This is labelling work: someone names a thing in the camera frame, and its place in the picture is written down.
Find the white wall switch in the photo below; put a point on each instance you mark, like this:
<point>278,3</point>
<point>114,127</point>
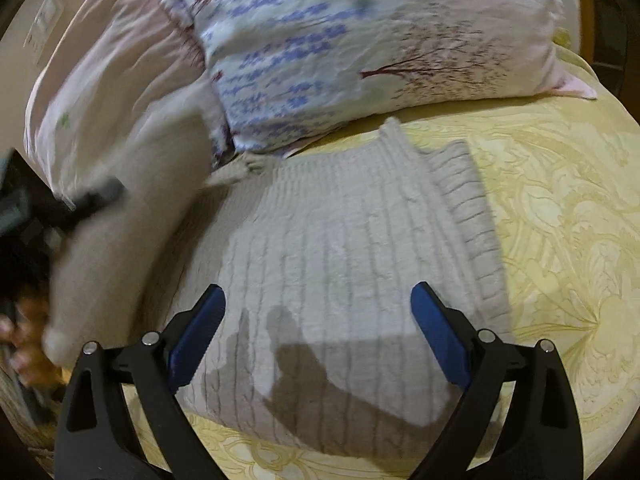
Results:
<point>46,22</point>

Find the yellow patterned bedspread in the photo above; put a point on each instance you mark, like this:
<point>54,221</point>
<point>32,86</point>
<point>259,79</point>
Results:
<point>555,260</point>

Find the white lavender-print pillow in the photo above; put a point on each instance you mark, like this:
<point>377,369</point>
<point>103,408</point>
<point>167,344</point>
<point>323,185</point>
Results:
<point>115,60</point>

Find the person's left hand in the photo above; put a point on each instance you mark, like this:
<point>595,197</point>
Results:
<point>27,355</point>

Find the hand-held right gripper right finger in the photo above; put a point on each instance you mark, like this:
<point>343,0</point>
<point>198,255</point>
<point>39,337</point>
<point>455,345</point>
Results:
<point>440,337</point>

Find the tree-print floral pillow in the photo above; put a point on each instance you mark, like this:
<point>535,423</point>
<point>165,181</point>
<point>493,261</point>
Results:
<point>350,50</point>

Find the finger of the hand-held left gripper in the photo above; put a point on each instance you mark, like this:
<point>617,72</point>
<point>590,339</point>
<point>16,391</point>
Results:
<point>97,197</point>

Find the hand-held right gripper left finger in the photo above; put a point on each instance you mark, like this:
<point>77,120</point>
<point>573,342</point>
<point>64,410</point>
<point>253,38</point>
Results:
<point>192,337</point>

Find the wooden headboard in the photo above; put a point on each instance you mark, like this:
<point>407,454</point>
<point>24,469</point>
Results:
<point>587,5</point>

